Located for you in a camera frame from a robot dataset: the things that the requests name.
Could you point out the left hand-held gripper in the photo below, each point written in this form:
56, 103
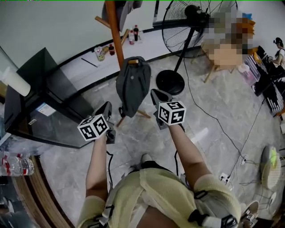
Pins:
93, 128

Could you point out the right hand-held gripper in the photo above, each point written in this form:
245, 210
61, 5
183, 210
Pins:
171, 113

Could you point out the grey backpack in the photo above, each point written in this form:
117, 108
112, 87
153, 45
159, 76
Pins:
132, 86

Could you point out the wooden coat rack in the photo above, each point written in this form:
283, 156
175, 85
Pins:
115, 33

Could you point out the person's left forearm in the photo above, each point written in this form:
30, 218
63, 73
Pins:
96, 164

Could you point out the person's right forearm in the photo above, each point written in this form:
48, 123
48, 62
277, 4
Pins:
188, 153

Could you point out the person's white shoe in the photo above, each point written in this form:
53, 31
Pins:
146, 157

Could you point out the black glass cabinet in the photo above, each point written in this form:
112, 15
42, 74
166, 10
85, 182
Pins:
49, 93

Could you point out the wooden chair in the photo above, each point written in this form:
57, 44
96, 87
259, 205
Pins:
211, 71

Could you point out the thin black stick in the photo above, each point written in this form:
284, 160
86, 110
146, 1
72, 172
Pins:
89, 62

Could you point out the yellow-green drink bottle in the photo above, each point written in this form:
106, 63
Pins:
100, 54

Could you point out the small dark red bottle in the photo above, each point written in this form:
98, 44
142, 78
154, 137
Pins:
111, 50

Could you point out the person's yellow knit top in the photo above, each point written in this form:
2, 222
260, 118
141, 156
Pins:
160, 196

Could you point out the white power strip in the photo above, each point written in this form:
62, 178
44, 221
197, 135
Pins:
244, 159
224, 177

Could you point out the red-capped clear bottle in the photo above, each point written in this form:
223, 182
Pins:
131, 37

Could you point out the clear plastic water bottle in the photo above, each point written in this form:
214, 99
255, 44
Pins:
15, 165

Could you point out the cola bottle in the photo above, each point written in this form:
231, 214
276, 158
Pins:
135, 33

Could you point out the round wooden table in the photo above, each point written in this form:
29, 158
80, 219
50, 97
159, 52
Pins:
35, 196

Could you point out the clear plastic storage box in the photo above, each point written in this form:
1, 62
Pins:
250, 71

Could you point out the white paper roll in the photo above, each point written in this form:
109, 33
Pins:
15, 82

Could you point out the black white striped equipment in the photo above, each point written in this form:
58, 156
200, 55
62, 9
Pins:
270, 89

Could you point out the small white desk fan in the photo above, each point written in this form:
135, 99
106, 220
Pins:
270, 167

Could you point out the grey garment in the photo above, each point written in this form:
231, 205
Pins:
124, 11

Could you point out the black pedestal fan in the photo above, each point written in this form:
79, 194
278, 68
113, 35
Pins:
180, 29

